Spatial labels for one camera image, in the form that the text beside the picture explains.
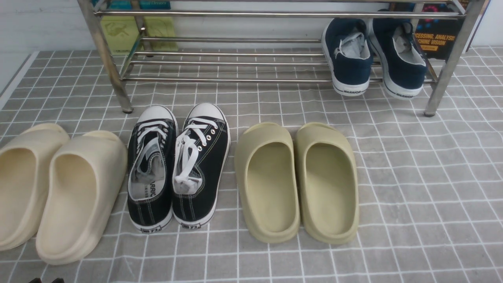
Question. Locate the steel shoe rack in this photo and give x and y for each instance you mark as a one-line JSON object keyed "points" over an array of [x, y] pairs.
{"points": [[143, 54]]}

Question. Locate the grey checkered floor cloth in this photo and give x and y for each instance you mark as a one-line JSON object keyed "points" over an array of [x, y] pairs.
{"points": [[430, 188]]}

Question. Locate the cream slipper right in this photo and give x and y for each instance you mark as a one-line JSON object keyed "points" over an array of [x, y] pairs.
{"points": [[85, 177]]}

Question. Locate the olive green slipper left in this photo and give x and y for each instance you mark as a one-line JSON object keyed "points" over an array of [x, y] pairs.
{"points": [[264, 166]]}

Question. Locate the black canvas sneaker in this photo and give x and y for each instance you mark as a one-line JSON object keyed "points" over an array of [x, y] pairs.
{"points": [[151, 159], [200, 155]]}

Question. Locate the yellow-green box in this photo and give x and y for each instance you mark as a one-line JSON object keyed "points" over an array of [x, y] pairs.
{"points": [[121, 31]]}

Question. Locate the navy sneaker right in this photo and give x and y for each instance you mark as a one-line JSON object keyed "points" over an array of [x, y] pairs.
{"points": [[403, 67]]}

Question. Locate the cream slipper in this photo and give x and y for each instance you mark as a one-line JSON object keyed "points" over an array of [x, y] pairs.
{"points": [[85, 177], [24, 181]]}

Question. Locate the navy sneaker left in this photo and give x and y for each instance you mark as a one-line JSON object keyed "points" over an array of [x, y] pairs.
{"points": [[346, 49]]}

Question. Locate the cream slipper left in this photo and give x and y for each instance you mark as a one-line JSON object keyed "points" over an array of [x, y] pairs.
{"points": [[24, 181]]}

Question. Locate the olive green slipper right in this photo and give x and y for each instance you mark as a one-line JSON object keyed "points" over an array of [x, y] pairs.
{"points": [[328, 184]]}

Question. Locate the navy sneaker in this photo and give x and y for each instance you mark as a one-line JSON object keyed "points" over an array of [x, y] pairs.
{"points": [[403, 67], [346, 49]]}

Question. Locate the dark printed book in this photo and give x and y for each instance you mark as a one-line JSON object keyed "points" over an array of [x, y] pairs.
{"points": [[435, 36]]}

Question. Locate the olive green slipper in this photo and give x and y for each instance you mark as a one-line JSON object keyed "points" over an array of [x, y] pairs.
{"points": [[328, 184], [264, 166]]}

